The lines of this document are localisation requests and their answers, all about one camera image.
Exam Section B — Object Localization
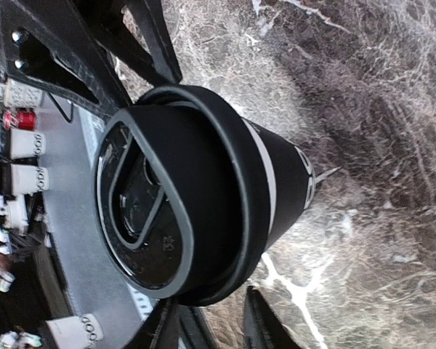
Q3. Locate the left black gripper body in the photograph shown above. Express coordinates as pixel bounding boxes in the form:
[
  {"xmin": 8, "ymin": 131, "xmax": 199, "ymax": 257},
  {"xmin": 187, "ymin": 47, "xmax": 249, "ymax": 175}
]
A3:
[{"xmin": 0, "ymin": 1, "xmax": 131, "ymax": 116}]

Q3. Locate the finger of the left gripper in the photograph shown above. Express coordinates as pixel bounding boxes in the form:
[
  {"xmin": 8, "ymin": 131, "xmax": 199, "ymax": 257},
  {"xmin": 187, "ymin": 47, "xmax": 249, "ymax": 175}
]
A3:
[{"xmin": 119, "ymin": 0, "xmax": 182, "ymax": 84}]

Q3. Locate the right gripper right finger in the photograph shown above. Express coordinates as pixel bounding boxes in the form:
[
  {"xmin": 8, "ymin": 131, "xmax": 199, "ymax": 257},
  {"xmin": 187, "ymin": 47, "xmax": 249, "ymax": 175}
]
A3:
[{"xmin": 243, "ymin": 286, "xmax": 301, "ymax": 349}]

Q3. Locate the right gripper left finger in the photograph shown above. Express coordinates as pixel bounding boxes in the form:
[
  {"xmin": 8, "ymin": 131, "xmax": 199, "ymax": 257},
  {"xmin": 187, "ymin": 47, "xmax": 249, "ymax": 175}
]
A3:
[{"xmin": 129, "ymin": 300, "xmax": 179, "ymax": 349}]

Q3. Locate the white slotted cable duct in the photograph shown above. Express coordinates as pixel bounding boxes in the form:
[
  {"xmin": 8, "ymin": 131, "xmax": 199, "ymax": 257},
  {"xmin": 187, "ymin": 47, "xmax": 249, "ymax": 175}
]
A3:
[{"xmin": 127, "ymin": 285, "xmax": 154, "ymax": 322}]

